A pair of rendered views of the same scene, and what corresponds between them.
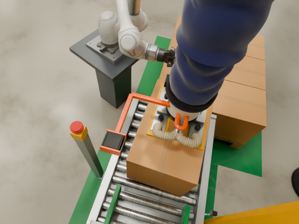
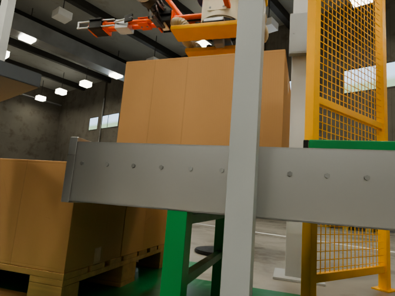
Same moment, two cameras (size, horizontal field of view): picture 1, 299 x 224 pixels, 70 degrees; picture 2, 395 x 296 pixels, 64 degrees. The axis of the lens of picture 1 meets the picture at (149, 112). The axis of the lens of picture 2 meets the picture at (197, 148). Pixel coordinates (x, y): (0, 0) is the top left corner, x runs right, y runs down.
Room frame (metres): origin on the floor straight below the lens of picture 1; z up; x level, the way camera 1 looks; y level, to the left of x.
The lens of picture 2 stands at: (0.43, 1.07, 0.44)
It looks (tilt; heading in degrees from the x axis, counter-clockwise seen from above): 9 degrees up; 280
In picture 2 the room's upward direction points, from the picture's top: 5 degrees clockwise
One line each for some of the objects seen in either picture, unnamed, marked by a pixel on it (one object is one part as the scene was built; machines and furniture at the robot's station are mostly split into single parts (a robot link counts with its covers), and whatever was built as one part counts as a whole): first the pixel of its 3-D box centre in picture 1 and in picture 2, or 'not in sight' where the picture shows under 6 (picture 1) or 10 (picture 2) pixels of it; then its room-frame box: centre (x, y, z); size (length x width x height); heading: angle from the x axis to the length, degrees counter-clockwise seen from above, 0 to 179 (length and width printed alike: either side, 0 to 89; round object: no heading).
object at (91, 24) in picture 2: not in sight; (104, 21); (1.14, -0.18, 1.22); 0.31 x 0.03 x 0.05; 173
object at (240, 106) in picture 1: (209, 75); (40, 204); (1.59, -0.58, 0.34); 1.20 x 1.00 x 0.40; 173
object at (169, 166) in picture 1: (169, 138); (210, 123); (0.60, -0.16, 0.75); 0.60 x 0.40 x 0.40; 170
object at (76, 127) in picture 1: (77, 127); not in sight; (0.45, 0.37, 1.02); 0.07 x 0.07 x 0.04
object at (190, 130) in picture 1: (198, 117); (224, 49); (0.58, -0.26, 1.12); 0.34 x 0.10 x 0.05; 173
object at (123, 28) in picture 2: not in sight; (124, 26); (1.05, -0.22, 1.22); 0.07 x 0.07 x 0.04; 83
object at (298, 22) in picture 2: not in sight; (304, 33); (0.11, -1.02, 1.62); 0.20 x 0.05 x 0.30; 173
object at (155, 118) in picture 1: (163, 107); (214, 27); (0.60, -0.07, 1.12); 0.34 x 0.10 x 0.05; 173
